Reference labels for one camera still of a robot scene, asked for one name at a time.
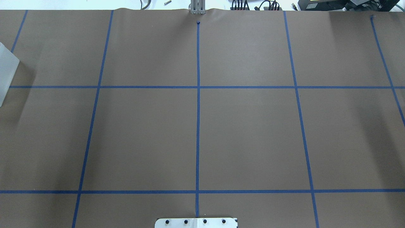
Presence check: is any aluminium frame post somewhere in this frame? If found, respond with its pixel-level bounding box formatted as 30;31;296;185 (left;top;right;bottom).
189;0;206;15

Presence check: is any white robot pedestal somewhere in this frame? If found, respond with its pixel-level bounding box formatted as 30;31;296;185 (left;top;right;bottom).
154;217;239;228

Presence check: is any clear plastic storage box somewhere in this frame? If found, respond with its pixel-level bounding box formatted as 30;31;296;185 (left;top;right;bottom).
0;43;19;106

